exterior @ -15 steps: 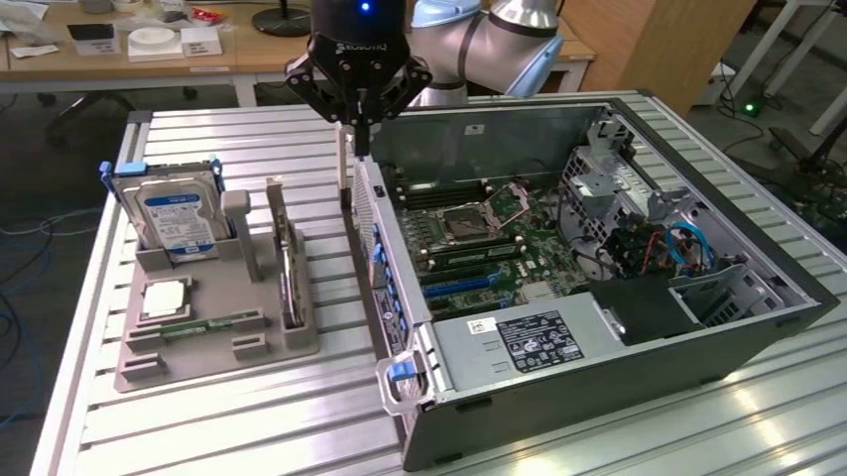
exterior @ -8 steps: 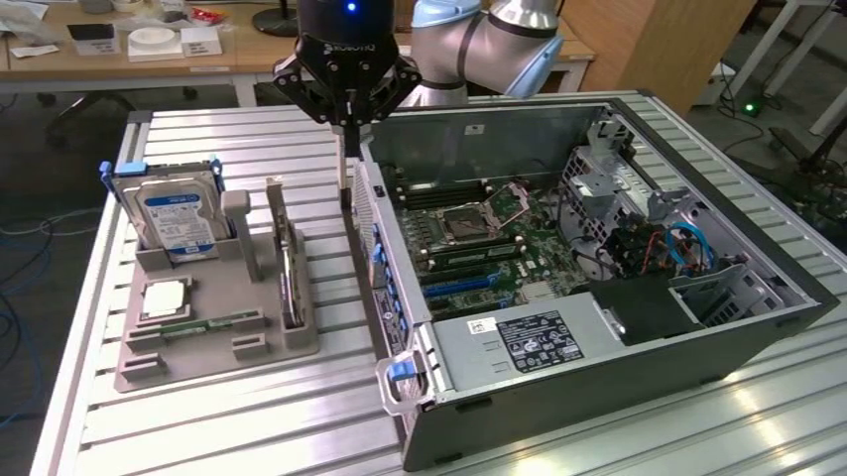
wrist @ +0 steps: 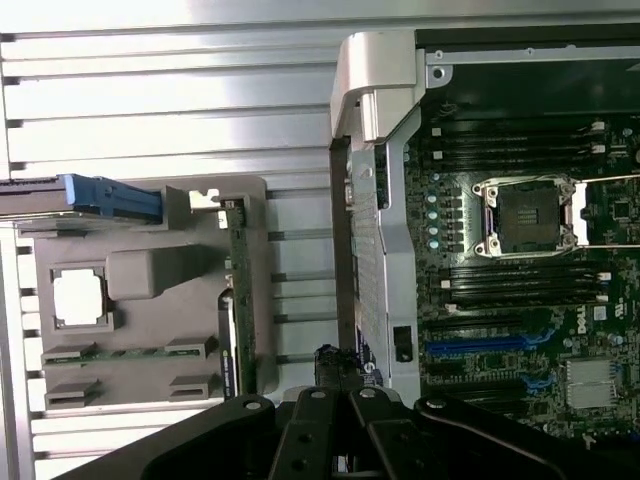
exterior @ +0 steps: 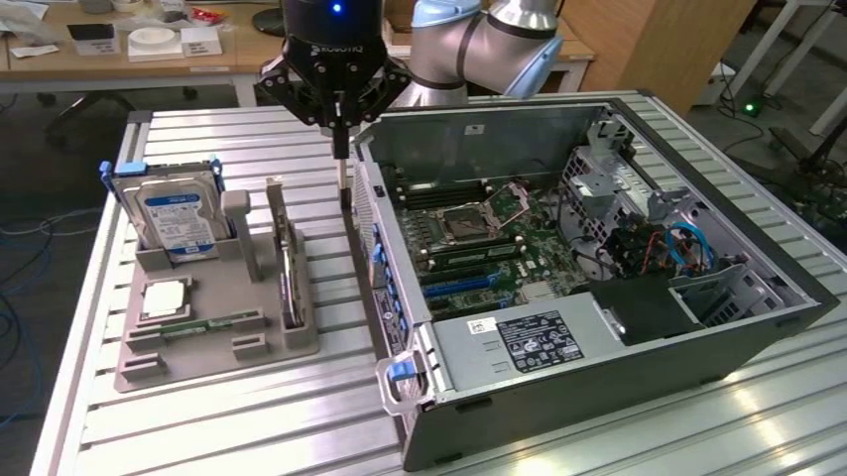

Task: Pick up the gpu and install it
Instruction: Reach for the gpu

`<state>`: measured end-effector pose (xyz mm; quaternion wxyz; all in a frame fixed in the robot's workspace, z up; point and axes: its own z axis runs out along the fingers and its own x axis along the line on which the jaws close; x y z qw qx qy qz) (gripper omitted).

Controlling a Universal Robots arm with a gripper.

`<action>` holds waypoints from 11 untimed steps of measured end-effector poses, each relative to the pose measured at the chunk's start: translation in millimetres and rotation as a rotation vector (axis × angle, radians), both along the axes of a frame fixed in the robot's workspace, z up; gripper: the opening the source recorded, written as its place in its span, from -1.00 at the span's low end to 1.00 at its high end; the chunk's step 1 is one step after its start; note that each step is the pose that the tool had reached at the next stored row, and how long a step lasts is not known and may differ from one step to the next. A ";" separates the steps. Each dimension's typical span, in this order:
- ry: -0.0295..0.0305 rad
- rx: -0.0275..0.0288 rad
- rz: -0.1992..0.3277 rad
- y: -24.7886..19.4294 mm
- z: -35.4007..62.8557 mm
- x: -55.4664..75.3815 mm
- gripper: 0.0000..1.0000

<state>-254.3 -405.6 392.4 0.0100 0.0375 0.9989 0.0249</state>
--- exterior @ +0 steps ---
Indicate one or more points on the black and white box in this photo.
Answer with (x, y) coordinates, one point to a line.
(93, 39)

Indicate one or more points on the blue expansion slot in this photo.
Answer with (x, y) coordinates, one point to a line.
(463, 286)

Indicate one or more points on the grey parts rack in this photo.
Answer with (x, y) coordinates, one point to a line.
(219, 297)

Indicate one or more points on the hard disk with blue carrier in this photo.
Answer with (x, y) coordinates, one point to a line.
(172, 218)

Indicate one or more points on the blue case release tab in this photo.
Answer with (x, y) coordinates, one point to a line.
(400, 372)

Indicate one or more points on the graphics card with metal bracket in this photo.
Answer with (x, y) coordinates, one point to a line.
(291, 277)

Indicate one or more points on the grey power supply unit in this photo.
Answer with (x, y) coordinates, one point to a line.
(476, 357)

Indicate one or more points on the wooden cabinet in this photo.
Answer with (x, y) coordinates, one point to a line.
(661, 49)

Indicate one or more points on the white case sticker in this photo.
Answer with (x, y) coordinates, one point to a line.
(475, 130)

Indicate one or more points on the white desk frame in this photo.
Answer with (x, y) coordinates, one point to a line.
(780, 39)

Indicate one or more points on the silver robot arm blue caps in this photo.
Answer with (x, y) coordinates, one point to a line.
(436, 54)

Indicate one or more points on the brown cardboard box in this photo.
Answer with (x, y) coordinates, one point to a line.
(399, 22)

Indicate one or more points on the plain white box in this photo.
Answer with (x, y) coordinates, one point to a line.
(200, 42)

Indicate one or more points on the red packet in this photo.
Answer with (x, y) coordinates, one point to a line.
(208, 17)

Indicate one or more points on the green RAM stick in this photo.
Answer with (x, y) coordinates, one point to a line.
(205, 325)

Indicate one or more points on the black monitor base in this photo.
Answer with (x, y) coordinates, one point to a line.
(268, 17)

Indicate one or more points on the metal socket cover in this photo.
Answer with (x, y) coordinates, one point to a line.
(509, 186)

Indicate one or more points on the white paper label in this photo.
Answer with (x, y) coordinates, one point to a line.
(33, 50)

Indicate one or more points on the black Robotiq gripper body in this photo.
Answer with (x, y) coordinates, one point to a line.
(333, 30)

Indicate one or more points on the green motherboard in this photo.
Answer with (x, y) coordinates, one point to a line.
(529, 248)

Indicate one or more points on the long black expansion slot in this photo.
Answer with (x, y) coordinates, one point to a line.
(453, 275)

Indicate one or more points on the CPU with silver lid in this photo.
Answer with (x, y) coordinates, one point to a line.
(165, 300)

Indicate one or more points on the white paper stack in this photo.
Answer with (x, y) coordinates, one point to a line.
(400, 43)

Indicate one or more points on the grey cup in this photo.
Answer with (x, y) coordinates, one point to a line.
(97, 6)

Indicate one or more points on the CPU socket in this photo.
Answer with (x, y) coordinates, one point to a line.
(465, 223)

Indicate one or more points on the open black PC case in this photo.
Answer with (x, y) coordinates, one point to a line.
(595, 406)

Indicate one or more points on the black plastic shroud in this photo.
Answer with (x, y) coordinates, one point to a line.
(648, 312)

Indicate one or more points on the wooden desk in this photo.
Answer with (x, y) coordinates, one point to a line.
(65, 69)

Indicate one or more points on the silver chipset heatsink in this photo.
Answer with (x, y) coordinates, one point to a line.
(543, 294)

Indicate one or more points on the grey metal drive cage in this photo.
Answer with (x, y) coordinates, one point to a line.
(595, 183)

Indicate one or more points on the grey disk bay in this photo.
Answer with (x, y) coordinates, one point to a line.
(728, 297)

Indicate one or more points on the power strip with green light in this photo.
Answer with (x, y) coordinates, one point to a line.
(748, 107)

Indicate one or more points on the installed RAM stick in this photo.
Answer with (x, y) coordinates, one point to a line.
(476, 255)

